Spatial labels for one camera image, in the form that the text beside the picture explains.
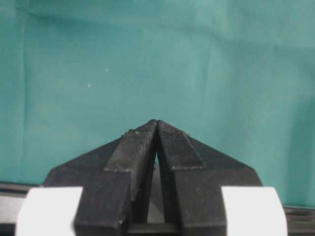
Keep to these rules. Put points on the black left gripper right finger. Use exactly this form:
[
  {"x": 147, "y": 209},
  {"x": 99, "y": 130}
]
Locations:
[{"x": 192, "y": 174}]

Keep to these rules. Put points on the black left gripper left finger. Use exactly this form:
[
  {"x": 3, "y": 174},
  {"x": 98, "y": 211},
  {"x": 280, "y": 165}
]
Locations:
[{"x": 116, "y": 180}]

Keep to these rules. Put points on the green table cloth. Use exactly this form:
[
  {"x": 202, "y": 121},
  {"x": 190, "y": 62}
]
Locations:
[{"x": 237, "y": 75}]

